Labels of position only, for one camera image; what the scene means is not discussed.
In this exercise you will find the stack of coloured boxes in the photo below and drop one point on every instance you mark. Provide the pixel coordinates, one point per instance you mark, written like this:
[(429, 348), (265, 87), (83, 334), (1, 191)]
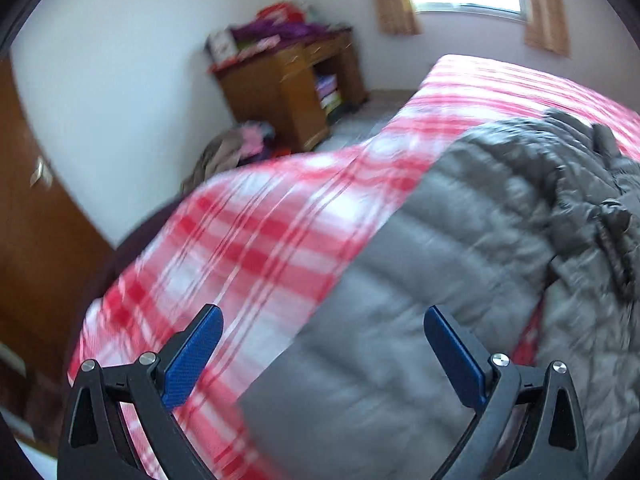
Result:
[(329, 92)]

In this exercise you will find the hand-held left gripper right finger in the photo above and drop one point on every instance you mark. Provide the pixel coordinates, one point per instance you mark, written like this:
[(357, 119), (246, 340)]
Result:
[(457, 360)]

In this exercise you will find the white box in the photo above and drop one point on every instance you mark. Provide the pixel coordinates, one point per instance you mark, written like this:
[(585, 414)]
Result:
[(222, 45)]

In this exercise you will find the pile of clothes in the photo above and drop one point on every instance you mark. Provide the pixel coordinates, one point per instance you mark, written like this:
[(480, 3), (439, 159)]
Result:
[(225, 152)]

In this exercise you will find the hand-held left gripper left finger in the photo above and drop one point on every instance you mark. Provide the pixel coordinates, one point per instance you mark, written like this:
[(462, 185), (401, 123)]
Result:
[(192, 355)]

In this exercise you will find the grey puffer jacket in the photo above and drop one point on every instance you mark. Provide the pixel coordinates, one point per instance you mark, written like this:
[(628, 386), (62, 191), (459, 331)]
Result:
[(400, 285)]

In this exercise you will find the red bag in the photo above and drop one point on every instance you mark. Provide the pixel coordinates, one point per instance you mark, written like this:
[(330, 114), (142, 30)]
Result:
[(275, 12)]

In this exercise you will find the bed with red plaid sheet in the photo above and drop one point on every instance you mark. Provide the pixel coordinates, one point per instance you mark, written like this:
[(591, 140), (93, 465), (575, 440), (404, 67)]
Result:
[(260, 240)]

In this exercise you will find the purple cloth pile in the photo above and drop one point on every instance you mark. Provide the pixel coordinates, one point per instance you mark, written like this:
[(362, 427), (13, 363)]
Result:
[(290, 30)]

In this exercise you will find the wooden door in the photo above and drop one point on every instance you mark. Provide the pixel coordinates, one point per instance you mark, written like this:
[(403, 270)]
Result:
[(45, 260)]

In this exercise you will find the wooden desk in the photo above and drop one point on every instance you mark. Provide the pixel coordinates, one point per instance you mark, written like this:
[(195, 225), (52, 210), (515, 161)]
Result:
[(270, 100)]

